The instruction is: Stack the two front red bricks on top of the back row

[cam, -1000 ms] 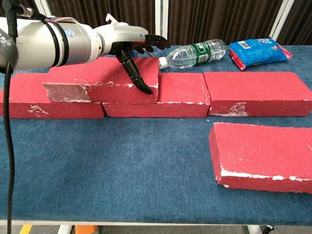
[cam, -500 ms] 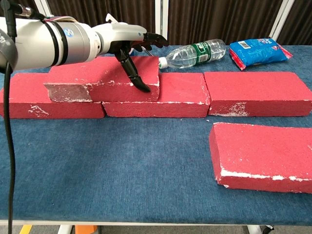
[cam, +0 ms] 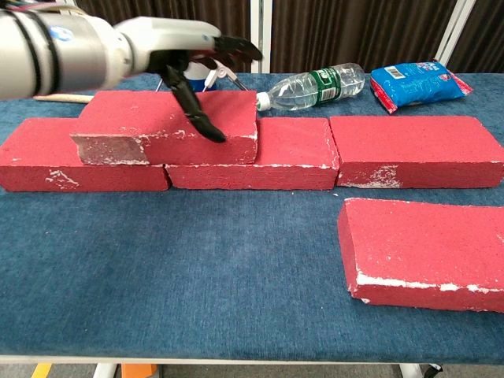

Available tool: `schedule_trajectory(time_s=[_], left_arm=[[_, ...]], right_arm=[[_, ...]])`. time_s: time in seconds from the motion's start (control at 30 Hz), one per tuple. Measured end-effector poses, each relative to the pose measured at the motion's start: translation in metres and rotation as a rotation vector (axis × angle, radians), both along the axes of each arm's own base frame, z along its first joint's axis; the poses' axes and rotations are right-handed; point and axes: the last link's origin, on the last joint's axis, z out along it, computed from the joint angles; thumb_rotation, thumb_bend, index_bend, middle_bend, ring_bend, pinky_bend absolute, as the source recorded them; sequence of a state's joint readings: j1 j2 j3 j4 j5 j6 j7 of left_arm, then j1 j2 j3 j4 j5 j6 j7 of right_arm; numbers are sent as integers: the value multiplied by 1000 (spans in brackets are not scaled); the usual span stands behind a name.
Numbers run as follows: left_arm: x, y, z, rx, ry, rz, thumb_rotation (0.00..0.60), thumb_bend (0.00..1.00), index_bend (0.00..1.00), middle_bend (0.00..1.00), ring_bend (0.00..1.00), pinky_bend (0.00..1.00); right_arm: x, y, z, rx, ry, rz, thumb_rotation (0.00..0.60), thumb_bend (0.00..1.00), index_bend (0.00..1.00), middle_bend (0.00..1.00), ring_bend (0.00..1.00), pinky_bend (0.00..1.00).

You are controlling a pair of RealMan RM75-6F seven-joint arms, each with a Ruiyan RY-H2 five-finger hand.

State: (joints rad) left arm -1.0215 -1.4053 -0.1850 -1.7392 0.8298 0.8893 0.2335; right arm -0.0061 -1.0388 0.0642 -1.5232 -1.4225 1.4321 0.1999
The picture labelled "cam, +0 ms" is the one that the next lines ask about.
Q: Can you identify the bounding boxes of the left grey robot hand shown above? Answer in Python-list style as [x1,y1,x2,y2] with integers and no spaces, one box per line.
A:
[113,16,264,143]

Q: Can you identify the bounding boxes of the red foam brick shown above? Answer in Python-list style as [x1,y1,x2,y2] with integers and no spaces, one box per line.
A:
[69,89,259,166]
[337,197,504,314]
[0,117,173,193]
[328,114,504,189]
[165,116,340,191]

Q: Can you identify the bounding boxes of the wooden stick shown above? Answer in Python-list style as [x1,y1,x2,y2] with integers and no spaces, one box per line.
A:
[33,92,95,106]

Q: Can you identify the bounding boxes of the clear plastic water bottle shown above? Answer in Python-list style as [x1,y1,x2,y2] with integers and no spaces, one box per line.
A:
[254,62,366,112]

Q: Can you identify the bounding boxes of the blue fabric table cover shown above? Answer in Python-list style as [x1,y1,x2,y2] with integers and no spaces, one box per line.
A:
[0,70,504,365]

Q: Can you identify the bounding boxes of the blue snack bag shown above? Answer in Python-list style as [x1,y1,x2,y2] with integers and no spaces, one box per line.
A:
[369,58,474,115]

